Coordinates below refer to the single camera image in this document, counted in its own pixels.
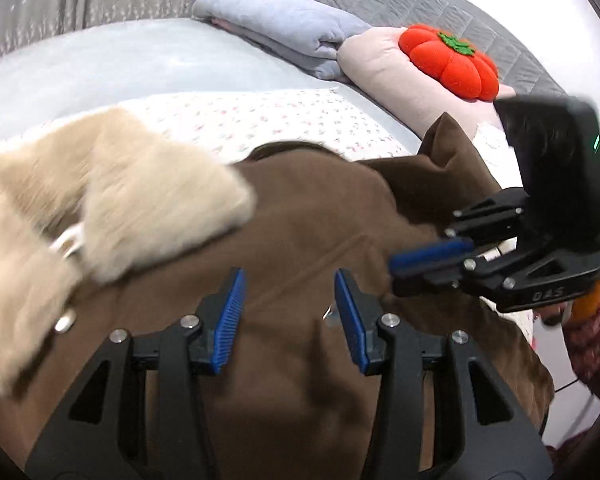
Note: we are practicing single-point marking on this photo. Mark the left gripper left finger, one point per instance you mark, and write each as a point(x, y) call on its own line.
point(135, 410)

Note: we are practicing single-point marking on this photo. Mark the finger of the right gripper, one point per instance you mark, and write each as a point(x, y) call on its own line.
point(431, 258)

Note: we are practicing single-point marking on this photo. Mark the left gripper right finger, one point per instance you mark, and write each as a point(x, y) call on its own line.
point(443, 411)

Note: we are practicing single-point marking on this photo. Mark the brown coat with fur collar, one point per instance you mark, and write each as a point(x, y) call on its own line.
point(158, 307)

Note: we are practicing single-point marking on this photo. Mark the person's right hand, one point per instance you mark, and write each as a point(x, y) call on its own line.
point(555, 315)

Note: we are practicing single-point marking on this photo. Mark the white quilted comforter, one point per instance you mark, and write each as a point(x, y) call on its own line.
point(500, 158)

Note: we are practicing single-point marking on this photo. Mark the orange pumpkin plush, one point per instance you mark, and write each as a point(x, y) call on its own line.
point(454, 62)

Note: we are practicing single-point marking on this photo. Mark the pink pillow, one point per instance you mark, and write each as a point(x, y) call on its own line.
point(374, 62)

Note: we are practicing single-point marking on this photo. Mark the cherry print bed sheet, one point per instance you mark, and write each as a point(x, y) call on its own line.
point(228, 125)

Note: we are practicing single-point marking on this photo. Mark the folded light blue blanket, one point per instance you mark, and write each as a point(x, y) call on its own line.
point(305, 33)

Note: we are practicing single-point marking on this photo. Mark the grey quilted headboard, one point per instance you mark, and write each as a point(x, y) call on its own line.
point(517, 67)

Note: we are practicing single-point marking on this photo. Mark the black camera box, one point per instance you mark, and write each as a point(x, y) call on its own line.
point(556, 140)

